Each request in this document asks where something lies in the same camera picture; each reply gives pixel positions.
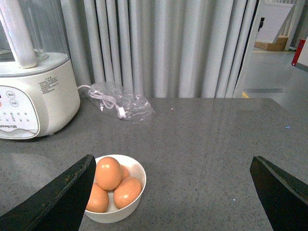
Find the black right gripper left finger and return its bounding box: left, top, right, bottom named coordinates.
left=0, top=154, right=96, bottom=231

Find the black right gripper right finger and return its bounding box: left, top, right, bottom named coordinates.
left=250, top=156, right=308, bottom=231

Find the brown egg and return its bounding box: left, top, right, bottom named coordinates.
left=113, top=177, right=142, bottom=209
left=86, top=182, right=109, bottom=213
left=120, top=165, right=130, bottom=180
left=95, top=156, right=122, bottom=191

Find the cardboard box on floor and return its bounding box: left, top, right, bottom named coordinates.
left=254, top=35, right=288, bottom=51

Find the white ceramic bowl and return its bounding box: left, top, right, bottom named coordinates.
left=85, top=154, right=146, bottom=224

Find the white Joyoung blender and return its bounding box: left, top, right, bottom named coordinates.
left=0, top=0, right=80, bottom=140

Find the clear plastic bag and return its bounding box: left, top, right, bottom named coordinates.
left=85, top=82, right=155, bottom=122

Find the red object at doorway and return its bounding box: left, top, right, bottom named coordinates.
left=291, top=39, right=306, bottom=66

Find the grey pleated curtain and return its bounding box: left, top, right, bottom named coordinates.
left=60, top=0, right=260, bottom=98

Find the white power cable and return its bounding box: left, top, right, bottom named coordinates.
left=77, top=84, right=126, bottom=119

